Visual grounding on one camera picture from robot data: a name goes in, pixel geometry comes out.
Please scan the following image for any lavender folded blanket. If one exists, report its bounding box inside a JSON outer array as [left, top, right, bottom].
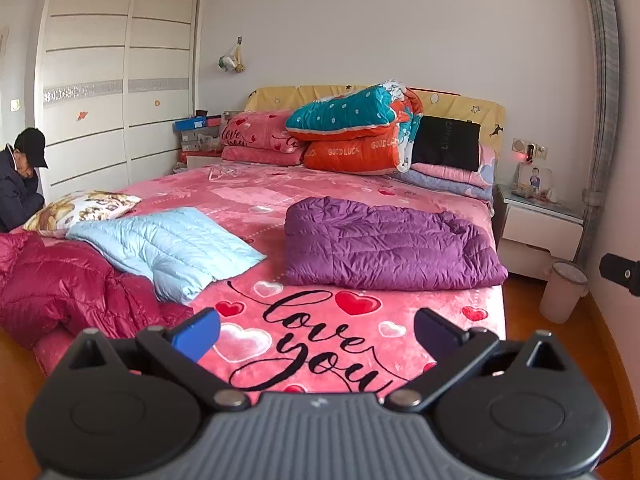
[[392, 170, 494, 203]]

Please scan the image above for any purple down jacket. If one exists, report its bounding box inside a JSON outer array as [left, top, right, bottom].
[[283, 196, 510, 291]]

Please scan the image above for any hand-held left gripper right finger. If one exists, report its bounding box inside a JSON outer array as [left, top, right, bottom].
[[384, 308, 572, 412]]

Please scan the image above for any yellow headboard cover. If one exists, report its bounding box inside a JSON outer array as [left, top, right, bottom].
[[243, 85, 507, 199]]

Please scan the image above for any white wardrobe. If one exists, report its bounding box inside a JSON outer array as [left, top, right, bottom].
[[35, 0, 206, 201]]

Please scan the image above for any red down jacket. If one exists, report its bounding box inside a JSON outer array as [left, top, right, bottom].
[[0, 232, 197, 352]]

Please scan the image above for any photo frame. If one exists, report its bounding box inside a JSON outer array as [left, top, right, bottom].
[[517, 166, 554, 199]]

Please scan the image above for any white trash bin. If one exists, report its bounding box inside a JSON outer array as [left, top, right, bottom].
[[539, 261, 590, 325]]

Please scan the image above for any wall socket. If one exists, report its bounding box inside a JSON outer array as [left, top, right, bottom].
[[511, 137, 550, 164]]

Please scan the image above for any floral pillow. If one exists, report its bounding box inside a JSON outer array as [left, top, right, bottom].
[[22, 190, 143, 239]]

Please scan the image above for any black folded cloth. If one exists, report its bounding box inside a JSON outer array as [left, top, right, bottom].
[[411, 115, 482, 172]]

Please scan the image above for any white nightstand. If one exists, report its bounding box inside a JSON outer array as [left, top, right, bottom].
[[492, 182, 586, 281]]

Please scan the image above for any grey wrapped pipe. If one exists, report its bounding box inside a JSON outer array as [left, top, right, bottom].
[[577, 0, 621, 269]]

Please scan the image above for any teal and orange folded quilt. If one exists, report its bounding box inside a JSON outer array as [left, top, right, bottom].
[[285, 80, 424, 176]]

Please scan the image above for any hanging plastic bag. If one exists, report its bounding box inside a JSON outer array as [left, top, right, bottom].
[[216, 35, 247, 75]]

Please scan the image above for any grey shoe box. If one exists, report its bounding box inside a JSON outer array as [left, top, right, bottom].
[[180, 129, 224, 154]]

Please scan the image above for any pink heart pillow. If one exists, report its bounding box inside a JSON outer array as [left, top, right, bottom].
[[219, 110, 309, 154]]

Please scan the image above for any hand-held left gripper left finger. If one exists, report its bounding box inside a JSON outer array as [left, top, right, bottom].
[[67, 307, 251, 412]]

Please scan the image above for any light blue down jacket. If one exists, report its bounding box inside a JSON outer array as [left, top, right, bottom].
[[66, 207, 268, 305]]

